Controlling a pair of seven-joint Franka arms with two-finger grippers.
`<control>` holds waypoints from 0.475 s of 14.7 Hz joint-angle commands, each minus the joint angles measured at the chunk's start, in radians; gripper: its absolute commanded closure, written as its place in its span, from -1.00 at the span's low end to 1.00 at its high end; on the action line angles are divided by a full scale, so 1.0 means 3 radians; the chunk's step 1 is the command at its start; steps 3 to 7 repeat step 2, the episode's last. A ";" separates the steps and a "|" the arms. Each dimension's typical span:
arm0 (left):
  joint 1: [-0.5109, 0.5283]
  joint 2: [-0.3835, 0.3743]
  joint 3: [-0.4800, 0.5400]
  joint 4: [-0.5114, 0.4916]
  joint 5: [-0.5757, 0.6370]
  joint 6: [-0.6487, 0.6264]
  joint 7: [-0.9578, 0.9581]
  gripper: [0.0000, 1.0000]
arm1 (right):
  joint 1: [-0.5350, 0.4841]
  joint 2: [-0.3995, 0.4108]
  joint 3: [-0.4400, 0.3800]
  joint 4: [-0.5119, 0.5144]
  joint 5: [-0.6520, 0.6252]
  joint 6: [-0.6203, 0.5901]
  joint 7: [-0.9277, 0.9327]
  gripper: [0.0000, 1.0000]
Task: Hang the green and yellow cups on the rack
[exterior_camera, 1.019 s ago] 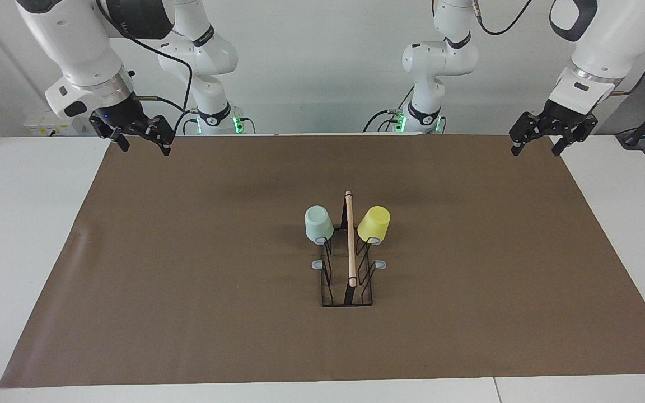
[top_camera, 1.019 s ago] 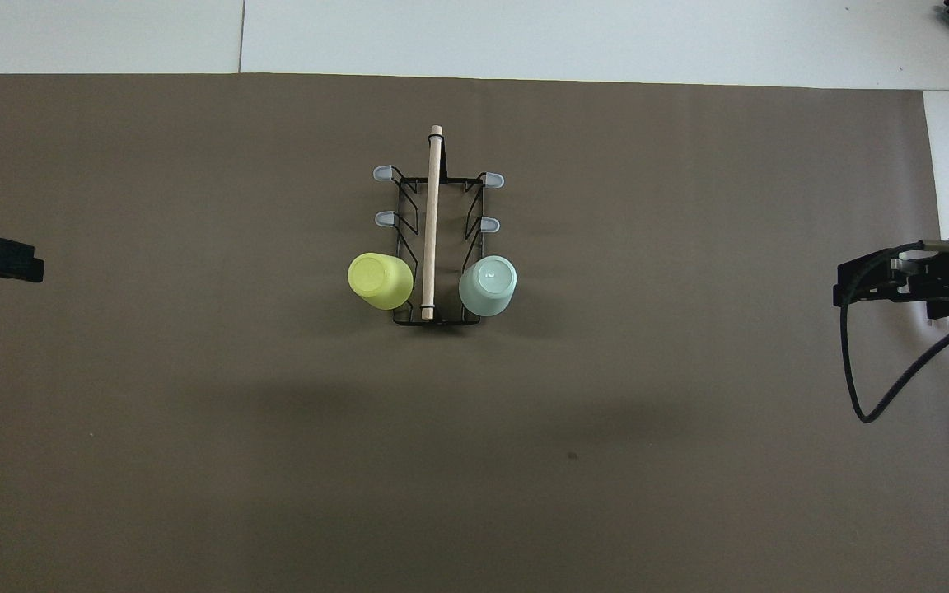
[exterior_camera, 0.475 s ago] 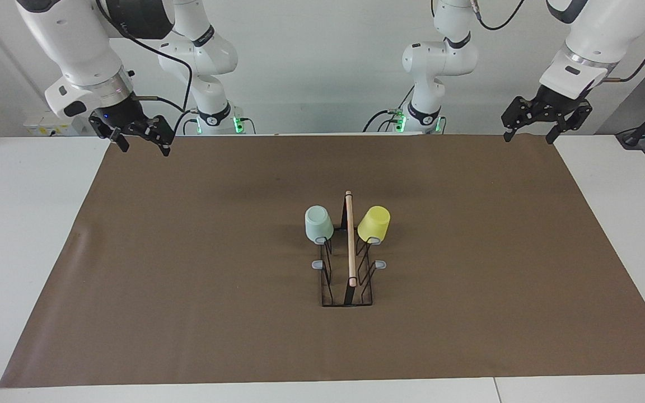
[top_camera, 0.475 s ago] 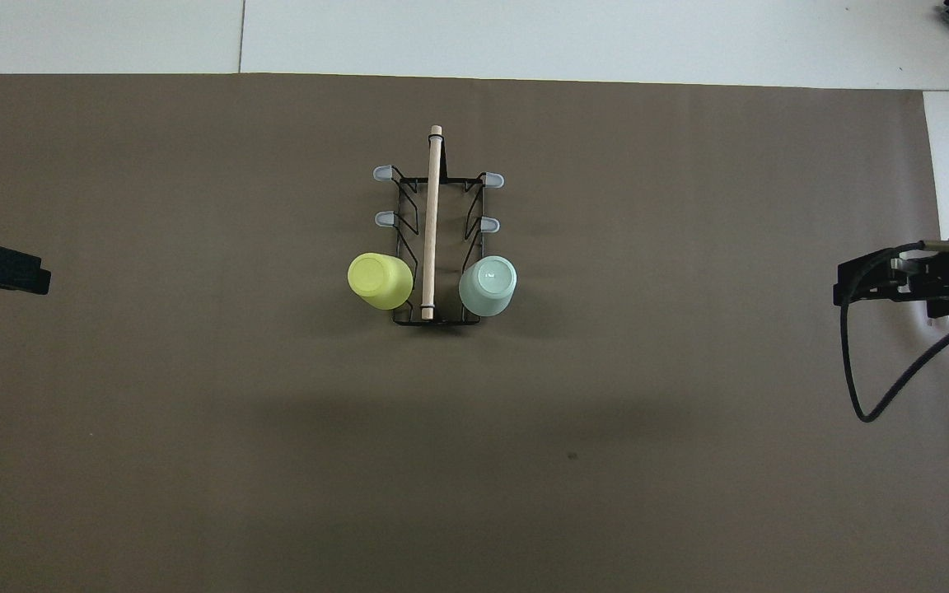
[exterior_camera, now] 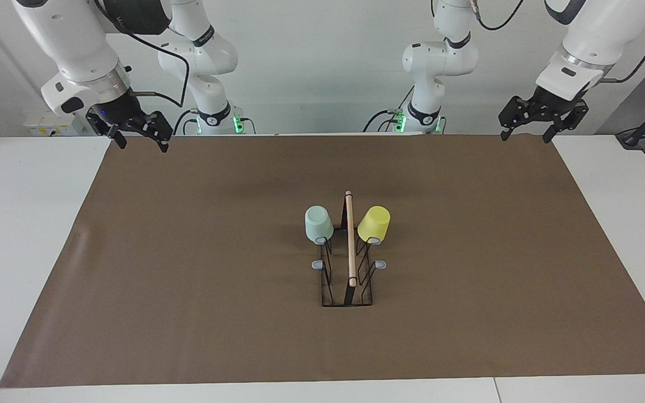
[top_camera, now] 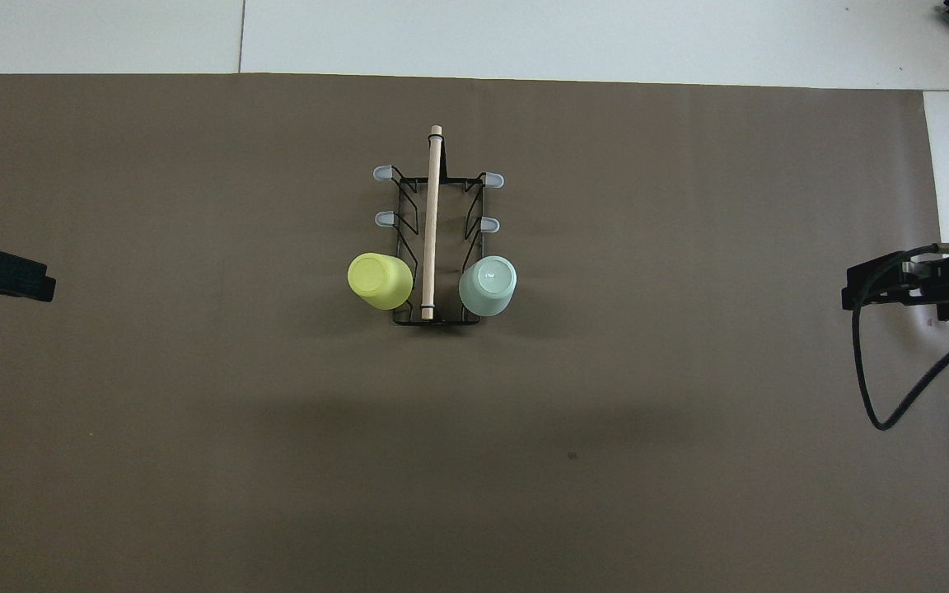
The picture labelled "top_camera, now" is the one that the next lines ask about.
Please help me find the black wire cup rack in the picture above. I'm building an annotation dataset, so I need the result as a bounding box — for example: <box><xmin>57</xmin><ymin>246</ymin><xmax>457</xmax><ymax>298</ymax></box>
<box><xmin>372</xmin><ymin>125</ymin><xmax>506</xmax><ymax>326</ymax></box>

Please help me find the yellow plastic cup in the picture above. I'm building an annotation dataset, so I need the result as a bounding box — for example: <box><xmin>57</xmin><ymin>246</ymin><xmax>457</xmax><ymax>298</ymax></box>
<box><xmin>347</xmin><ymin>252</ymin><xmax>415</xmax><ymax>311</ymax></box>

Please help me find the brown table mat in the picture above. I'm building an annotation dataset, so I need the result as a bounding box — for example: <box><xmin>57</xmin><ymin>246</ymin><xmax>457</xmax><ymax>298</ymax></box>
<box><xmin>0</xmin><ymin>72</ymin><xmax>949</xmax><ymax>593</ymax></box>

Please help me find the pale green plastic cup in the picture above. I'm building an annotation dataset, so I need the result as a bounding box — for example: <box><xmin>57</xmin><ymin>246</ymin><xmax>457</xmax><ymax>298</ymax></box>
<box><xmin>458</xmin><ymin>255</ymin><xmax>518</xmax><ymax>317</ymax></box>

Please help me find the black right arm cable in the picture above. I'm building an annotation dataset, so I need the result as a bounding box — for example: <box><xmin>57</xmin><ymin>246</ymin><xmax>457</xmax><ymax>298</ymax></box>
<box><xmin>851</xmin><ymin>245</ymin><xmax>949</xmax><ymax>432</ymax></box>

